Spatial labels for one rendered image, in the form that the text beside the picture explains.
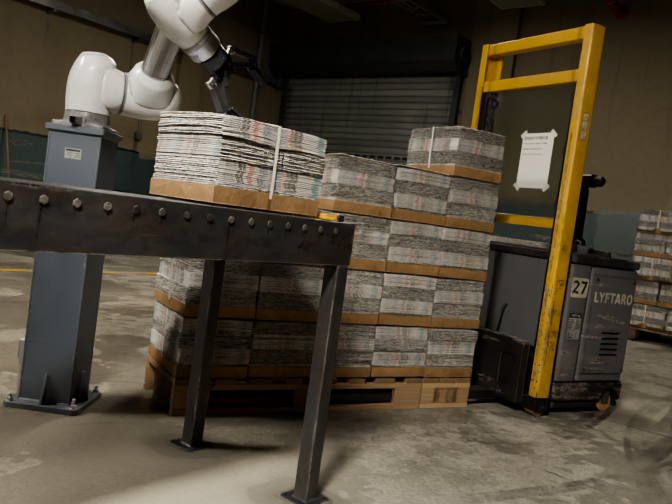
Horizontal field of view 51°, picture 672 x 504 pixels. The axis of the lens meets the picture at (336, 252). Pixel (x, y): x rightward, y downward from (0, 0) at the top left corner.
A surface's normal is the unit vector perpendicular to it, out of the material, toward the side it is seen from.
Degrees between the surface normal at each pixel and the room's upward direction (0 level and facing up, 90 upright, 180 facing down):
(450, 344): 90
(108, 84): 87
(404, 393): 90
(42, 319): 90
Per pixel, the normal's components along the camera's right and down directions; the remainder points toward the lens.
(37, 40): 0.78, 0.14
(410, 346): 0.50, 0.11
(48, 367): 0.00, 0.05
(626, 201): -0.61, -0.04
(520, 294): -0.85, -0.09
